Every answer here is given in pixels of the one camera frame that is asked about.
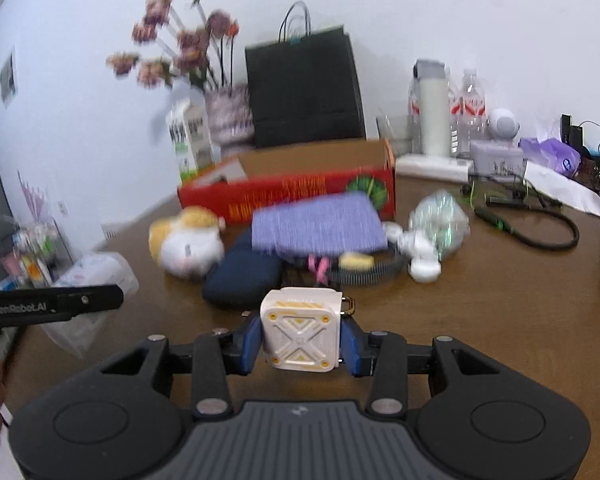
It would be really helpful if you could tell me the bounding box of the white yellow cube charger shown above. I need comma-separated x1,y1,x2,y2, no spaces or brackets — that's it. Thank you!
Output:
260,287,343,373

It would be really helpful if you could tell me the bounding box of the navy blue zip pouch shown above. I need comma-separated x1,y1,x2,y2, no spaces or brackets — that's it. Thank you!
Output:
201,229,284,311

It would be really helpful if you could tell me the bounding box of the small yellow eraser block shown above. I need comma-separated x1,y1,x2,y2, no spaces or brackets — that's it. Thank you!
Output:
338,252,375,272

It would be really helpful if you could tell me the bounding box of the braided black cable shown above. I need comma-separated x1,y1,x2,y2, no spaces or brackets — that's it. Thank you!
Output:
284,246,408,287

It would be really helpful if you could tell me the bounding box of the white earbud case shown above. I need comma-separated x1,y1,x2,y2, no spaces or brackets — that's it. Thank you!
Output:
408,258,442,283

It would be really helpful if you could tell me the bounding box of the yellow white plush hamster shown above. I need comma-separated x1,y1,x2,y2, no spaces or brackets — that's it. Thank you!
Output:
148,206,225,280

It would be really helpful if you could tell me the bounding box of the purple knitted cloth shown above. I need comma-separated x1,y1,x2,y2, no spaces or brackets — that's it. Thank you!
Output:
251,192,388,257

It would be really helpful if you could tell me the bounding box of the clear crinkled plastic bag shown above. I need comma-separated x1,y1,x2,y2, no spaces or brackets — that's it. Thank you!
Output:
408,190,470,260

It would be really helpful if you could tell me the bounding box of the white plastic bag on floor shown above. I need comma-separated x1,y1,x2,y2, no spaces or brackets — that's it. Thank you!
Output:
40,250,141,359

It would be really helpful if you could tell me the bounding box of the red cardboard box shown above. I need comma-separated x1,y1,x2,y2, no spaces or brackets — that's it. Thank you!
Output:
178,139,396,224

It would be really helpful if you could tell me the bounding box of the clear drinking glass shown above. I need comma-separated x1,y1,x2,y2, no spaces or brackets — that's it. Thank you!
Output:
376,115,416,157

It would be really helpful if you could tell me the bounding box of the purple marbled vase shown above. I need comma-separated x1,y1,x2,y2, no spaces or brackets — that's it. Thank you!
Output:
204,84,254,146

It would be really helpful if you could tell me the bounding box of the lavender tissue box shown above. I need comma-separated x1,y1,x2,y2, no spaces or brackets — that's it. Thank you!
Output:
469,140,526,180

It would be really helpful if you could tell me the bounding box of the white green milk carton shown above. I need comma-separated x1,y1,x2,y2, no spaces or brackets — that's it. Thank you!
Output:
166,99,212,182

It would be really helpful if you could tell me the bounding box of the left clear water bottle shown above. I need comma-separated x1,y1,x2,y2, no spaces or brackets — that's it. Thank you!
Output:
407,78,422,153

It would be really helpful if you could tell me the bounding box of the clear water bottle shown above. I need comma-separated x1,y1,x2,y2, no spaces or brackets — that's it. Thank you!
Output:
451,68,486,157
407,78,422,153

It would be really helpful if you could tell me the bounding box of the right clear water bottle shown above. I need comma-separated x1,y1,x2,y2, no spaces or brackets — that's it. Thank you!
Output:
451,68,486,157

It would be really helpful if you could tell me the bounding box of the black paper shopping bag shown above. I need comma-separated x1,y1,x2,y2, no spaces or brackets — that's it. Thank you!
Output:
245,1,365,148

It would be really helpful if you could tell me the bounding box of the white round speaker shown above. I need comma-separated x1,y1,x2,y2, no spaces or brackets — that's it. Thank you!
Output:
486,108,520,141

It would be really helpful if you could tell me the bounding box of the white thermos bottle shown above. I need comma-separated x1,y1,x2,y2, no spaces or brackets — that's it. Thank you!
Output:
414,58,451,157

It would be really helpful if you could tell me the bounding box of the purple plastic bag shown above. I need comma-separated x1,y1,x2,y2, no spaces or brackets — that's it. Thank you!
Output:
518,138,581,178

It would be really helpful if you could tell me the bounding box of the dried pink flower bouquet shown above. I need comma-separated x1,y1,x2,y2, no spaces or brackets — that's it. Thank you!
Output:
106,0,240,92

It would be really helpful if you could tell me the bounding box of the wire rack with supplies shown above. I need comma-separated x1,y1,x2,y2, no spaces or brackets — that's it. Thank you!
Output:
0,220,74,288

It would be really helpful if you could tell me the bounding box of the black green neckband cable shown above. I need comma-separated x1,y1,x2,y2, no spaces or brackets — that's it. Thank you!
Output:
460,179,580,252

